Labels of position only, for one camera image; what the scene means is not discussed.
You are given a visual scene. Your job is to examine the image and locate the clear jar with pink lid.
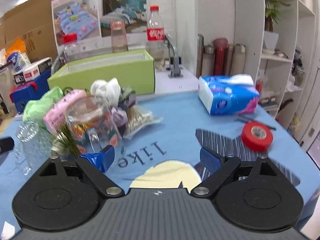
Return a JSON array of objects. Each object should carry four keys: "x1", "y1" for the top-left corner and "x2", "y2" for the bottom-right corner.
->
[{"x1": 110, "y1": 20, "x2": 129, "y2": 53}]

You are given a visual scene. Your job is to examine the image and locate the silver thermos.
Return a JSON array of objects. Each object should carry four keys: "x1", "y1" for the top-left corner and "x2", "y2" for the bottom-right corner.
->
[{"x1": 201, "y1": 44, "x2": 215, "y2": 77}]

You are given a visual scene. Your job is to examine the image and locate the white shelf unit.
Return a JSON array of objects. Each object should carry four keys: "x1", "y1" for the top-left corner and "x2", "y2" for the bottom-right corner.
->
[{"x1": 234, "y1": 0, "x2": 317, "y2": 135}]

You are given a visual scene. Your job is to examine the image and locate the clear plastic container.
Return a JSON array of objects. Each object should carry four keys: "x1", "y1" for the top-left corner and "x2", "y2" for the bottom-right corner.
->
[{"x1": 0, "y1": 65, "x2": 15, "y2": 110}]

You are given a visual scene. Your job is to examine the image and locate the pink tissue packet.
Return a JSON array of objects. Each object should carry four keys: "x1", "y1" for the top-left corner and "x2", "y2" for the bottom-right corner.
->
[{"x1": 42, "y1": 89, "x2": 88, "y2": 134}]

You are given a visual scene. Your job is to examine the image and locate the white box with red labels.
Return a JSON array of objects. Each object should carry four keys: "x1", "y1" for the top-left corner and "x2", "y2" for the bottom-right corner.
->
[{"x1": 13, "y1": 57, "x2": 52, "y2": 85}]

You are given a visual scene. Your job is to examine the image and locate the clear bottle with red label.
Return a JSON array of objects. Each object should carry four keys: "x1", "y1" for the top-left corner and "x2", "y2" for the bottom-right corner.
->
[{"x1": 146, "y1": 5, "x2": 166, "y2": 70}]

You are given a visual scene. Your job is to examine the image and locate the potted green plant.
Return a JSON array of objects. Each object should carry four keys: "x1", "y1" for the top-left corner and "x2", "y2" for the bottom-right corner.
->
[{"x1": 264, "y1": 0, "x2": 292, "y2": 50}]

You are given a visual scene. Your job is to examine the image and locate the blue and white bag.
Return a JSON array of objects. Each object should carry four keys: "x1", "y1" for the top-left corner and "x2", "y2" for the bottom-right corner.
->
[{"x1": 5, "y1": 39, "x2": 32, "y2": 73}]

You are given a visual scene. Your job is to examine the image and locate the grey purple cloth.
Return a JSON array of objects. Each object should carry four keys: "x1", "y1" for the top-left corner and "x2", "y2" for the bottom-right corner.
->
[{"x1": 117, "y1": 86, "x2": 138, "y2": 130}]

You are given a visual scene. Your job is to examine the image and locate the beige thermos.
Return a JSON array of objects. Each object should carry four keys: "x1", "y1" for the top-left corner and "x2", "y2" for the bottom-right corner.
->
[
  {"x1": 233, "y1": 43, "x2": 247, "y2": 75},
  {"x1": 226, "y1": 44, "x2": 235, "y2": 75}
]

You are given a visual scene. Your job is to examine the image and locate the bag of cotton swabs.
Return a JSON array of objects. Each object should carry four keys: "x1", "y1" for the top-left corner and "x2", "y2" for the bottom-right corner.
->
[{"x1": 124, "y1": 105, "x2": 164, "y2": 139}]

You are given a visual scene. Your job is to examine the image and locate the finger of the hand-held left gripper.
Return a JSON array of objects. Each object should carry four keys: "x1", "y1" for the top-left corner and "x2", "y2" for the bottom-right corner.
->
[{"x1": 0, "y1": 137, "x2": 15, "y2": 153}]

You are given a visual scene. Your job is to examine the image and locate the green cardboard box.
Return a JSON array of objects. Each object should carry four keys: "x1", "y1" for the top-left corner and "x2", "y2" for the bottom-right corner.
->
[{"x1": 47, "y1": 49, "x2": 156, "y2": 96}]

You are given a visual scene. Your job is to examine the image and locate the light green towel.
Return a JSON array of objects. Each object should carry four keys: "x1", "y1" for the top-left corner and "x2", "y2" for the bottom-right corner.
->
[{"x1": 22, "y1": 86, "x2": 64, "y2": 128}]

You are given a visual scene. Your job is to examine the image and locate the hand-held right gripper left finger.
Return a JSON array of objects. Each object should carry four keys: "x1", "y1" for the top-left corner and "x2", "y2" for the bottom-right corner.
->
[{"x1": 39, "y1": 145, "x2": 125, "y2": 198}]

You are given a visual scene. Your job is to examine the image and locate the blue printed blanket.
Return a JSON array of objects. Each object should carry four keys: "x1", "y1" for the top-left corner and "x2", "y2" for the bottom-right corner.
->
[{"x1": 0, "y1": 90, "x2": 320, "y2": 233}]

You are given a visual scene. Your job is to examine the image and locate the red tape roll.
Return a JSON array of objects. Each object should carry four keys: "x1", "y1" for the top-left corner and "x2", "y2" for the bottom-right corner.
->
[{"x1": 241, "y1": 121, "x2": 274, "y2": 152}]

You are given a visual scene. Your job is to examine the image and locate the black tweezers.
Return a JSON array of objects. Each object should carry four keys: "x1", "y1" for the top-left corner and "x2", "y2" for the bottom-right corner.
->
[{"x1": 235, "y1": 115, "x2": 277, "y2": 130}]

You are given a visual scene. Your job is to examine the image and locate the blue tissue pack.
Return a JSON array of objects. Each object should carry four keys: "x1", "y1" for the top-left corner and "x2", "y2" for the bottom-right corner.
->
[{"x1": 198, "y1": 74, "x2": 260, "y2": 115}]

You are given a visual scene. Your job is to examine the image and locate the artificial grass tuft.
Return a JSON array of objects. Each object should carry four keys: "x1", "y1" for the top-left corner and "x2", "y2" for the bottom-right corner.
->
[{"x1": 51, "y1": 124, "x2": 80, "y2": 158}]

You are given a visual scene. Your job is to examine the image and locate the cut crystal glass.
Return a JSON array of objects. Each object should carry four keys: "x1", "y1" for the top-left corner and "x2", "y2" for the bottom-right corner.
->
[{"x1": 14, "y1": 121, "x2": 54, "y2": 175}]

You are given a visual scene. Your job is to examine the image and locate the red thermos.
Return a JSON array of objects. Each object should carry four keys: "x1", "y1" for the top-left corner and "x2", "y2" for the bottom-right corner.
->
[{"x1": 212, "y1": 38, "x2": 229, "y2": 77}]

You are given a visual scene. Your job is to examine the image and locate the blue plastic tool case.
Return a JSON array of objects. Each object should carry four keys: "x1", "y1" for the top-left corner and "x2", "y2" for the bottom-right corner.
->
[{"x1": 10, "y1": 70, "x2": 52, "y2": 114}]

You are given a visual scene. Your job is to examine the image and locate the wall poster of bedding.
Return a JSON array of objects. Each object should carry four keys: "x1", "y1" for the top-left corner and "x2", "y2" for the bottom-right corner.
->
[{"x1": 51, "y1": 0, "x2": 148, "y2": 47}]

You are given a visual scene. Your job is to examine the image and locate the brown cardboard box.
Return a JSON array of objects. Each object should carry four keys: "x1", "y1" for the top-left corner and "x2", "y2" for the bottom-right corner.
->
[{"x1": 0, "y1": 0, "x2": 59, "y2": 63}]

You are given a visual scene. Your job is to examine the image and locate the clear glass jar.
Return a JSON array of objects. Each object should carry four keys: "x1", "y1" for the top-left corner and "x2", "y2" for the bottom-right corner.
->
[{"x1": 65, "y1": 96, "x2": 120, "y2": 155}]

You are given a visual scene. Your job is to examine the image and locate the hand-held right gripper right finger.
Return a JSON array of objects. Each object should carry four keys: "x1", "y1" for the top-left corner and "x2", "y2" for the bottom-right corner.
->
[{"x1": 190, "y1": 147, "x2": 282, "y2": 198}]

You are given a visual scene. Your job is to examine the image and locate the clear jar with red lid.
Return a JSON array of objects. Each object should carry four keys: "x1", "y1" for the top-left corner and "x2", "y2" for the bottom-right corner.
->
[{"x1": 61, "y1": 33, "x2": 82, "y2": 62}]

